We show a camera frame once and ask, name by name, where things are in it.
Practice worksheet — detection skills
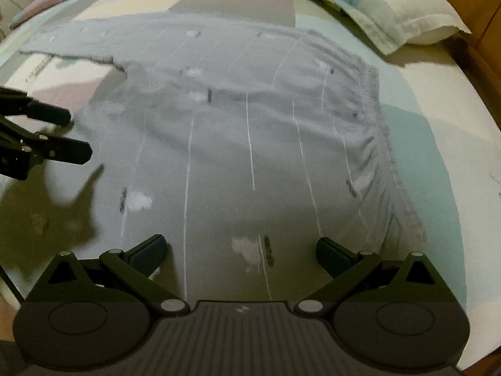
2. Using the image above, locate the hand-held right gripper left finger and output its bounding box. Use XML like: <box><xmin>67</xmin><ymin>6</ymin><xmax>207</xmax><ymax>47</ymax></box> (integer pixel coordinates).
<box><xmin>27</xmin><ymin>234</ymin><xmax>192</xmax><ymax>317</ymax></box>

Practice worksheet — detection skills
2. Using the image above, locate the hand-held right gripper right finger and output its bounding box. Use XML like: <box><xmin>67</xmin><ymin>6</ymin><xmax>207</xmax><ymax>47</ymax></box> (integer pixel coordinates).
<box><xmin>293</xmin><ymin>237</ymin><xmax>457</xmax><ymax>318</ymax></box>

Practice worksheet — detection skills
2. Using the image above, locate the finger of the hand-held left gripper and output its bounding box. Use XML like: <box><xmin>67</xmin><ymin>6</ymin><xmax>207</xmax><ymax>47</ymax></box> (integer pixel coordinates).
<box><xmin>0</xmin><ymin>117</ymin><xmax>93</xmax><ymax>166</ymax></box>
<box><xmin>0</xmin><ymin>88</ymin><xmax>73</xmax><ymax>126</ymax></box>

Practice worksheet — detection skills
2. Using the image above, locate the grey patterned sweater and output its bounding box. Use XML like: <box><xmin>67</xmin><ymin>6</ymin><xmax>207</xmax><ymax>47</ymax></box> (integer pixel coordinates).
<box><xmin>18</xmin><ymin>12</ymin><xmax>427</xmax><ymax>302</ymax></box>

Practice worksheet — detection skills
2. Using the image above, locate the checked pillow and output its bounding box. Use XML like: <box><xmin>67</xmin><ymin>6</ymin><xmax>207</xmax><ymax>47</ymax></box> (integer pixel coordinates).
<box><xmin>262</xmin><ymin>0</ymin><xmax>472</xmax><ymax>55</ymax></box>

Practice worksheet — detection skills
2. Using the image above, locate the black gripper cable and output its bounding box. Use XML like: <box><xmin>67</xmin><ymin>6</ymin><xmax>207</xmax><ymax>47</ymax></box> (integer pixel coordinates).
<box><xmin>0</xmin><ymin>267</ymin><xmax>23</xmax><ymax>305</ymax></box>

